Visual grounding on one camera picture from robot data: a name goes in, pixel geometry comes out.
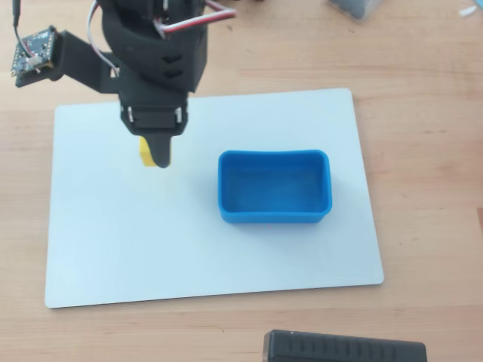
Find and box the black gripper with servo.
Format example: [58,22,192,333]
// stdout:
[100,7,209,170]

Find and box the yellow cube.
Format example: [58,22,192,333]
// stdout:
[138,136,156,167]

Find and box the white rectangular board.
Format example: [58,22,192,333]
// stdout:
[45,87,386,310]

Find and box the blue rectangular bin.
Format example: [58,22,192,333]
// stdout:
[217,149,334,225]

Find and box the clear plastic container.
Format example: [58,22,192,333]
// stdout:
[326,0,383,23]

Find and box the black ribbed box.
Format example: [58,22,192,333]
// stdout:
[263,329,428,362]

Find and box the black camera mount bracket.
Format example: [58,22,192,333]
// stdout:
[14,29,122,95]

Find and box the thin white cable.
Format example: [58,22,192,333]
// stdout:
[86,0,118,75]

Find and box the red white black servo cable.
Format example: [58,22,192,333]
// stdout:
[152,0,238,39]

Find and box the camera circuit board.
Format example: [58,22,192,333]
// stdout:
[8,25,60,78]

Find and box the thin black camera cable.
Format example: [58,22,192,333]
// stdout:
[11,0,29,56]

